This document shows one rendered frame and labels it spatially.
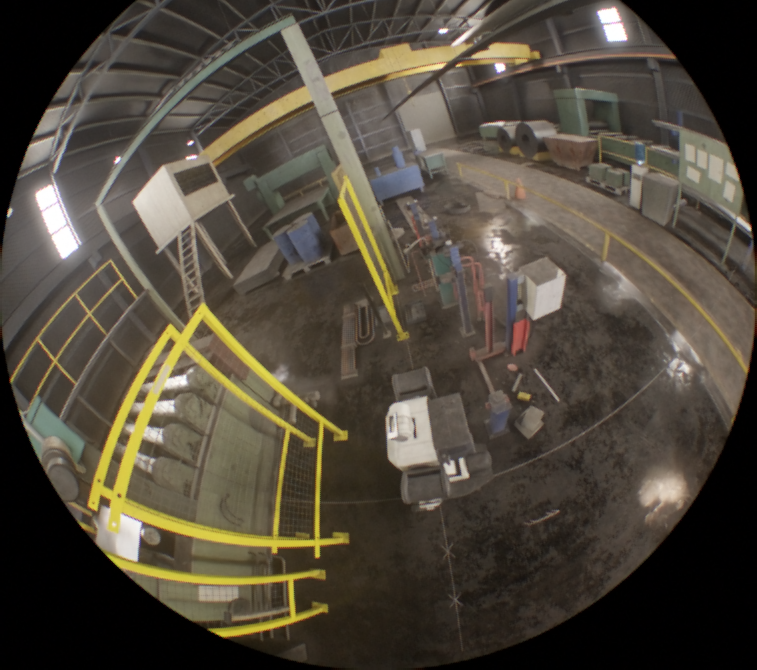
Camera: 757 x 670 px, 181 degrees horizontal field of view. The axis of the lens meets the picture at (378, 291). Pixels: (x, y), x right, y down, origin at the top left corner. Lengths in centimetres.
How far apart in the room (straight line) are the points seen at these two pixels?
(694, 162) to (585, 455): 511
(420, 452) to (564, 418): 175
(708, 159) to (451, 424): 572
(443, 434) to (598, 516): 188
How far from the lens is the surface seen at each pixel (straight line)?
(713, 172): 576
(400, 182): 784
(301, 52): 357
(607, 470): 247
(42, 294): 1084
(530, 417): 204
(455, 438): 85
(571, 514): 234
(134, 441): 120
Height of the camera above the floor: 219
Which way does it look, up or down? 35 degrees down
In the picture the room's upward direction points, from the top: 25 degrees counter-clockwise
